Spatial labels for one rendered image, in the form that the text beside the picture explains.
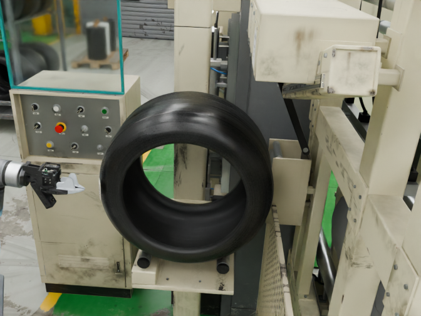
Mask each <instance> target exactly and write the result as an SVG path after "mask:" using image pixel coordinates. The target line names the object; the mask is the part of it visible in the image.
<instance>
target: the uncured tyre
mask: <svg viewBox="0 0 421 316"><path fill-rule="evenodd" d="M167 144H192V145H198V146H201V147H204V148H206V149H209V150H211V151H213V152H215V153H217V154H219V155H220V156H222V157H223V158H225V160H227V161H228V162H229V163H230V164H231V165H232V166H233V167H234V168H235V170H236V171H237V173H238V174H239V175H240V177H241V178H240V180H239V182H238V183H237V184H236V186H235V187H234V188H233V189H232V190H231V191H230V192H229V193H227V194H226V195H225V196H223V197H221V198H220V199H217V200H215V201H212V202H209V203H204V204H186V203H180V202H178V201H174V200H173V199H170V198H168V197H167V196H164V195H163V194H162V193H160V192H159V191H158V190H156V188H154V187H153V186H152V184H151V183H150V181H149V180H148V179H147V177H146V175H145V173H144V171H143V167H142V163H141V157H140V156H141V155H142V154H144V153H146V152H148V151H149V150H151V149H154V148H156V147H160V146H162V145H167ZM100 187H101V201H102V205H103V207H104V210H105V212H106V214H107V216H108V218H109V220H110V221H111V223H112V225H113V226H114V227H115V228H116V230H117V231H118V232H119V233H120V234H121V235H122V236H123V237H124V238H125V239H126V240H127V241H128V242H130V243H131V244H132V245H133V246H135V247H137V248H138V249H140V250H142V251H144V252H146V253H148V254H150V255H152V256H154V257H157V258H160V259H163V260H167V261H172V262H177V263H204V262H208V261H214V260H218V259H220V258H223V257H226V256H228V255H231V254H233V253H234V252H236V251H238V250H240V249H241V248H242V247H244V246H245V245H246V244H248V242H250V241H251V240H252V239H253V237H255V235H257V233H258V232H259V230H260V229H261V228H262V226H263V224H264V222H265V220H266V218H267V216H268V214H269V211H270V209H271V205H272V201H273V194H274V181H273V173H272V169H271V161H270V156H269V151H268V147H267V144H266V141H265V139H264V137H263V135H262V133H261V131H260V129H259V128H258V126H257V125H256V124H255V123H254V121H253V120H252V119H251V118H250V117H249V116H248V115H247V114H246V113H245V112H244V111H242V110H241V109H240V108H239V107H237V106H236V105H234V104H233V103H231V102H229V101H227V100H225V99H223V98H221V97H218V96H215V95H212V94H209V93H204V92H195V91H183V92H173V93H167V94H164V95H161V96H158V97H155V98H153V99H151V100H149V101H147V102H145V103H144V104H142V105H141V106H139V107H138V108H137V109H136V110H134V111H133V112H132V113H131V114H130V115H129V116H128V118H127V119H126V120H125V121H124V123H123V124H122V126H121V127H120V129H119V130H118V132H117V133H116V134H115V136H114V138H113V139H112V141H111V142H110V143H109V145H108V147H107V149H106V151H105V153H104V155H103V159H102V162H101V166H100Z"/></svg>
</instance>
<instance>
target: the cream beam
mask: <svg viewBox="0 0 421 316"><path fill-rule="evenodd" d="M379 22H380V19H378V18H376V17H374V16H372V15H369V14H367V13H364V12H363V11H360V10H358V9H355V8H353V7H351V6H349V5H346V4H344V3H341V2H339V1H337V0H250V8H249V24H248V29H247V32H248V41H249V42H248V44H249V46H250V51H251V53H250V56H251V60H252V54H253V46H254V31H255V27H256V31H257V33H256V48H255V55H254V68H253V64H252V68H253V73H254V78H255V81H258V82H280V83H302V84H307V85H312V84H314V79H315V76H317V71H318V62H319V59H320V52H321V51H323V50H325V49H327V48H329V47H330V46H333V45H353V46H375V41H376V37H377V32H378V26H379Z"/></svg>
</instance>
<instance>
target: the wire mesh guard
mask: <svg viewBox="0 0 421 316"><path fill-rule="evenodd" d="M271 209H272V215H273V216H272V223H271V224H267V223H266V232H265V238H264V248H263V254H262V264H261V274H260V281H259V291H258V297H257V307H256V314H257V312H258V316H275V311H276V314H277V313H279V316H280V313H281V316H282V313H283V316H284V311H285V316H293V308H292V304H291V296H290V292H289V284H288V276H287V272H286V264H285V260H284V252H283V244H282V240H281V232H280V228H279V220H278V212H277V208H276V204H272V205H271ZM273 232H274V233H273ZM272 234H273V235H272ZM269 237H270V239H269ZM271 239H272V241H271V242H270V240H271ZM272 242H275V243H274V245H272ZM269 246H270V247H269ZM268 247H269V249H268ZM276 250H277V251H276ZM273 252H275V255H274V254H273ZM277 256H278V257H277ZM275 257H276V261H275ZM269 262H270V264H269ZM274 263H275V265H274ZM268 264H269V265H268ZM270 266H272V269H270ZM278 266H279V271H278ZM275 268H276V269H277V271H275ZM266 270H267V271H266ZM272 271H274V272H273V274H272ZM268 272H270V274H268ZM267 274H268V275H267ZM277 274H278V276H277ZM271 276H272V279H271ZM266 279H267V281H266V282H265V280H266ZM276 279H277V284H276ZM278 279H279V280H280V279H281V281H279V282H278ZM273 281H274V282H275V283H274V285H273V284H272V282H273ZM264 285H265V287H264ZM277 286H278V290H277ZM269 289H270V291H268V290H269ZM276 292H277V295H276ZM279 292H280V296H279V294H278V293H279ZM281 292H282V296H281ZM274 293H275V297H274V295H273V294H274ZM270 294H271V295H272V296H271V297H270ZM263 295H264V298H263ZM266 296H267V298H266ZM277 298H278V300H279V301H278V302H277ZM269 299H270V303H269V302H267V300H269ZM275 299H276V303H275ZM280 299H281V301H280ZM262 301H263V302H262ZM272 301H273V302H272ZM279 304H280V310H279ZM281 304H282V311H281ZM265 305H266V306H267V307H266V308H265ZM271 305H272V309H271V308H270V306H271ZM274 306H275V308H274ZM283 306H284V310H283ZM261 311H262V313H261ZM263 311H265V313H263ZM272 311H273V313H274V314H273V315H272ZM256 316H257V315H256ZM276 316H278V314H277V315H276Z"/></svg>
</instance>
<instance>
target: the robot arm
mask: <svg viewBox="0 0 421 316"><path fill-rule="evenodd" d="M51 164H56V163H52V162H45V163H44V164H42V165H41V166H39V165H34V164H31V161H26V163H24V162H18V161H10V160H6V159H0V217H1V215H2V213H3V207H4V205H3V202H4V189H5V186H10V187H16V188H22V187H23V186H28V185H29V183H30V185H31V187H32V188H33V189H34V191H35V193H36V194H37V195H38V197H39V199H40V200H41V202H42V203H43V205H44V206H45V208H46V209H49V208H52V207H53V206H54V205H55V203H56V199H55V198H54V196H53V194H55V195H64V194H74V193H78V192H82V191H84V190H85V188H84V187H83V186H81V185H79V184H78V180H77V177H76V174H74V173H71V174H70V175H69V176H68V177H62V178H60V175H61V164H56V165H57V166H55V165H51ZM44 165H45V166H44Z"/></svg>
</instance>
